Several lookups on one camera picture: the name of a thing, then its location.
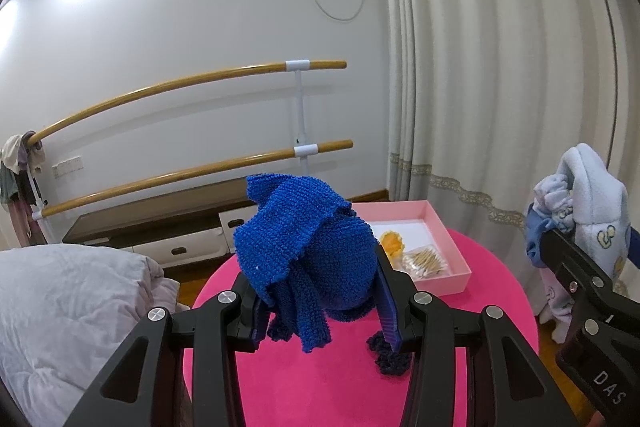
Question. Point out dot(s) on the grey quilt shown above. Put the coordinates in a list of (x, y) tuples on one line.
[(65, 307)]

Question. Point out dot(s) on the white pink printed cloth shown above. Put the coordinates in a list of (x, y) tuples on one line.
[(555, 302)]

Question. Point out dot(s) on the bag of cotton swabs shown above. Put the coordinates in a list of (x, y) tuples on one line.
[(425, 262)]

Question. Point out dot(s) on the white wall socket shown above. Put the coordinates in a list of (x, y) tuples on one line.
[(67, 167)]

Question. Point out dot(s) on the pink round table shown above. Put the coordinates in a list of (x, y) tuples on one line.
[(475, 267)]

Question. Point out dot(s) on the blue knitted hat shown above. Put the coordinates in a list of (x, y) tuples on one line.
[(310, 237)]

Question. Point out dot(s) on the low cabinet with drawers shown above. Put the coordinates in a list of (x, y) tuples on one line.
[(150, 212)]

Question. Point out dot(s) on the hanging clothes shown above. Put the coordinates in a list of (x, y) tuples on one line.
[(15, 157)]

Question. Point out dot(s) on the cream curtain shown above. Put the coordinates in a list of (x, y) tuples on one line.
[(475, 57)]

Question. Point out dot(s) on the white barre post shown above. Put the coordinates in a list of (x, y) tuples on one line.
[(36, 187), (300, 107)]

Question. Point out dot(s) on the navy crochet piece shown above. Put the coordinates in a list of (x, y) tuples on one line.
[(390, 359)]

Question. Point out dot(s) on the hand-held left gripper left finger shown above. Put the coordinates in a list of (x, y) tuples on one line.
[(200, 332)]

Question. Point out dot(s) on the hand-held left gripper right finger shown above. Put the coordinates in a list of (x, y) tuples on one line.
[(387, 302)]

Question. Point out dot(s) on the light blue fleece hat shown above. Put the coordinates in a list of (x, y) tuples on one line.
[(595, 202)]

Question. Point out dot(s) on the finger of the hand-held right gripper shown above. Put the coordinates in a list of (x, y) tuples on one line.
[(570, 272)]

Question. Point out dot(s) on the pink cardboard box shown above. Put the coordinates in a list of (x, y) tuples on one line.
[(450, 279)]

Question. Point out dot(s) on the yellow crochet piece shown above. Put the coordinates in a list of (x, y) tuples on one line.
[(391, 243)]

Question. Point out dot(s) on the long wooden barre rail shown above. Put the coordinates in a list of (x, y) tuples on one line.
[(327, 65)]

